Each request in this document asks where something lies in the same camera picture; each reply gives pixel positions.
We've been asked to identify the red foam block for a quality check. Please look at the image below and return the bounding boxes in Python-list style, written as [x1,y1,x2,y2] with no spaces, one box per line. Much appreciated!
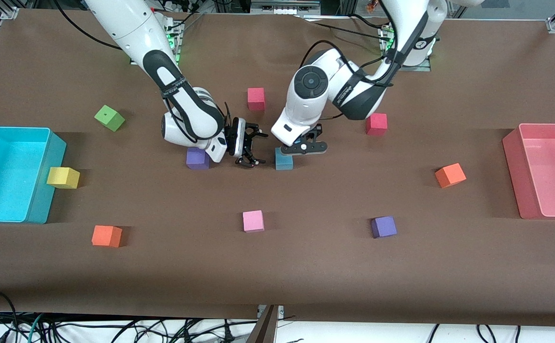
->
[247,87,266,111]
[366,113,388,137]

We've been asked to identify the purple foam block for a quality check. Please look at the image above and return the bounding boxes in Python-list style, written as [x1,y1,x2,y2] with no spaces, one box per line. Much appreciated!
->
[371,216,398,239]
[186,147,210,171]

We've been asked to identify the pink foam block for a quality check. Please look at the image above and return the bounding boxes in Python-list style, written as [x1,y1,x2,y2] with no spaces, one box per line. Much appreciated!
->
[242,210,265,233]

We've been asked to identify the brown table cover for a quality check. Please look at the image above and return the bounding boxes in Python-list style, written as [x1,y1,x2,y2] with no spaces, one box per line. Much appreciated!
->
[0,9,555,327]

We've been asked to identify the grey power strip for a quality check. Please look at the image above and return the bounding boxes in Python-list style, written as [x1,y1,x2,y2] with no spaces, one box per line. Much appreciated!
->
[251,0,321,15]

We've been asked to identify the green foam block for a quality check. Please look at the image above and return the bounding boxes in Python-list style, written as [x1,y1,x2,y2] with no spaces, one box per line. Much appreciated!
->
[94,105,126,132]

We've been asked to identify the orange foam block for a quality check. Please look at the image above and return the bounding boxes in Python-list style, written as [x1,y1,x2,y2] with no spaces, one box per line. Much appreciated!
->
[434,163,467,189]
[91,225,123,248]

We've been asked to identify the dark metal strut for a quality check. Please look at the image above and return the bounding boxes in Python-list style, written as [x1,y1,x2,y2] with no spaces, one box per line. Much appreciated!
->
[246,305,279,343]

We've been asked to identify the yellow foam block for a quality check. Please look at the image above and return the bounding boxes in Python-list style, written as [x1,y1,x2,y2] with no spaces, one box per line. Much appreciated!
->
[46,167,81,190]

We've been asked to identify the pink plastic bin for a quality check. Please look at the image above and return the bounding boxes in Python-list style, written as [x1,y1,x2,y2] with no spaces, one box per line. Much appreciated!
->
[502,123,555,220]

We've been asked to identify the cyan plastic bin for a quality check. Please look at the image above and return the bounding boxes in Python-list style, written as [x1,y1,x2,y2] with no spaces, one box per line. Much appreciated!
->
[0,126,67,224]

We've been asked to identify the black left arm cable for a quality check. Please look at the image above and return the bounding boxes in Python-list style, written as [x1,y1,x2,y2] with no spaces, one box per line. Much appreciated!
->
[299,0,430,121]

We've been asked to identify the black cable on table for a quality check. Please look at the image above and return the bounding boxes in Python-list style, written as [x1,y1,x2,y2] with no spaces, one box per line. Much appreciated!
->
[301,13,392,39]

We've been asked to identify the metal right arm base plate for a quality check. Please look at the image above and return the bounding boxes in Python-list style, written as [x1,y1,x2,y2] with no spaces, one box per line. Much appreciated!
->
[130,19,183,66]

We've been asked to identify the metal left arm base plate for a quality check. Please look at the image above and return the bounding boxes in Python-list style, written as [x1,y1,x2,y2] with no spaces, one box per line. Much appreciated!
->
[380,26,432,72]

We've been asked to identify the metal table edge bracket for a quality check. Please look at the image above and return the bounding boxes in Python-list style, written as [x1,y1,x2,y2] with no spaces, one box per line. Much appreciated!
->
[257,305,285,320]

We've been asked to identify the teal floor cable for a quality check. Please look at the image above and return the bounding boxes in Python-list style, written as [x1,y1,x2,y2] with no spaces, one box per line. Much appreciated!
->
[26,313,45,343]

